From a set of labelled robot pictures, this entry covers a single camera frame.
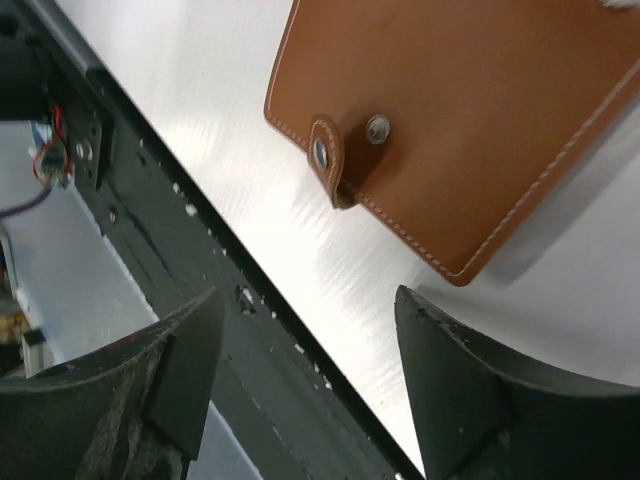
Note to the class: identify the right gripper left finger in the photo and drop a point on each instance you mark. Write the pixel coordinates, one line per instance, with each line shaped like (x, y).
(133, 409)

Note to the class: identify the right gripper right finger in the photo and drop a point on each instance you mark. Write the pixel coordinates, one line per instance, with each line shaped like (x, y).
(483, 410)

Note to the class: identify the brown leather card holder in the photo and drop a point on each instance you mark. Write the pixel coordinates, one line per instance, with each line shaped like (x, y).
(451, 121)

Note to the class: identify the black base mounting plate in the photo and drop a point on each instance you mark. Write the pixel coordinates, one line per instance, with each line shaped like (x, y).
(182, 179)

